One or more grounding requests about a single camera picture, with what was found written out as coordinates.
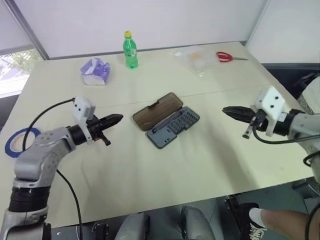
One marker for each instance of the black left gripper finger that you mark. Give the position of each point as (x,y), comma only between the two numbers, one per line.
(112,117)
(111,124)

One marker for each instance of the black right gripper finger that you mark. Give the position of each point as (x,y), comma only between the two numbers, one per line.
(240,110)
(242,116)

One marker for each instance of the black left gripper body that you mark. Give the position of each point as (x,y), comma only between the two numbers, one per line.
(96,128)

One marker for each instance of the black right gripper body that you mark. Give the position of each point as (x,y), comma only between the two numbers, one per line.
(260,121)

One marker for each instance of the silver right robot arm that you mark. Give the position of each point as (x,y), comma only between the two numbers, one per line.
(302,122)

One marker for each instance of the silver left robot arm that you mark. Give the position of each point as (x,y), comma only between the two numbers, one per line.
(37,155)

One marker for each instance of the grey tool case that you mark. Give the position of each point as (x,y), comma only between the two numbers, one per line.
(172,127)

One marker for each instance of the purple tissue pack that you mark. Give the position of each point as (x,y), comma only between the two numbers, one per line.
(95,72)

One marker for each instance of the silver precision screwdriver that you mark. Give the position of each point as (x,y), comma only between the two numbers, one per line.
(165,122)

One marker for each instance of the black chair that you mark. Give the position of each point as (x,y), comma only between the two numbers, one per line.
(301,83)

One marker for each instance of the white patterned garment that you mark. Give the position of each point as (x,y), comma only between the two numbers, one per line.
(311,96)

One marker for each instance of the clear plastic bag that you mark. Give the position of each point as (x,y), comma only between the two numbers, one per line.
(197,60)

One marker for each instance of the green plastic soda bottle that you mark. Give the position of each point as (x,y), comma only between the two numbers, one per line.
(130,53)

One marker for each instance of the blue tape roll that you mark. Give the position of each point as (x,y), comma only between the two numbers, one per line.
(9,148)

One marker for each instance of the white sock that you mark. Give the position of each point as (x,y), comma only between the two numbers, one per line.
(256,215)

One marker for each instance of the grey rounded robot leg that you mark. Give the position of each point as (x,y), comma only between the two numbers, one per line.
(132,227)
(197,222)

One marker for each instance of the bare person leg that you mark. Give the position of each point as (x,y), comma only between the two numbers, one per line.
(287,223)

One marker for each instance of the black printed shoe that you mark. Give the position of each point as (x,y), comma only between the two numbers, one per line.
(255,232)

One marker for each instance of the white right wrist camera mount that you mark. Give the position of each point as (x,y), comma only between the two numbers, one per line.
(271,102)

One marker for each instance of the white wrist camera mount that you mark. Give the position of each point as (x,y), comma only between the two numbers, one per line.
(271,102)
(83,108)

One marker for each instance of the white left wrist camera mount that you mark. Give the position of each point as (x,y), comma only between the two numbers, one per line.
(83,108)

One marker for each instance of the grey window frame post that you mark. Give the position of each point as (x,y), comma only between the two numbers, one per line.
(27,27)

